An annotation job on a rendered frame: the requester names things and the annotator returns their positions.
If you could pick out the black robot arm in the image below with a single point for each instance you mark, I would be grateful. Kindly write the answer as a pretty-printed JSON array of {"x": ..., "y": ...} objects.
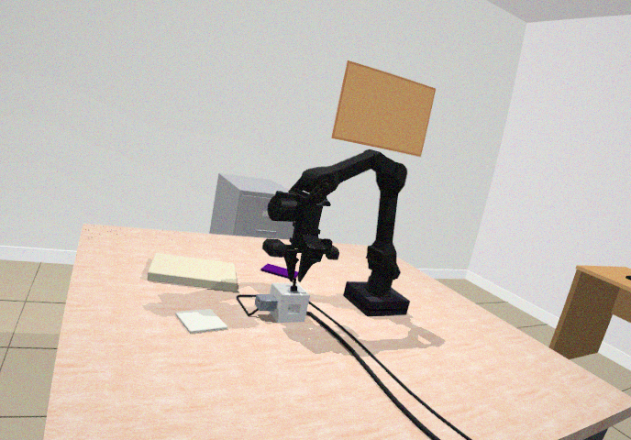
[{"x": 306, "y": 207}]

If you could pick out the white flat square tile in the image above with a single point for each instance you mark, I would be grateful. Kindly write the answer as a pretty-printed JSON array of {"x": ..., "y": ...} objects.
[{"x": 200, "y": 321}]

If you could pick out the cream flat rectangular slab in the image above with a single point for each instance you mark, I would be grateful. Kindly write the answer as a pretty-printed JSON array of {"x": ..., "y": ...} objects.
[{"x": 195, "y": 272}]

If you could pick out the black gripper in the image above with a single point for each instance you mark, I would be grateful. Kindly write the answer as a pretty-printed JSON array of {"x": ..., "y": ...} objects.
[{"x": 276, "y": 249}]

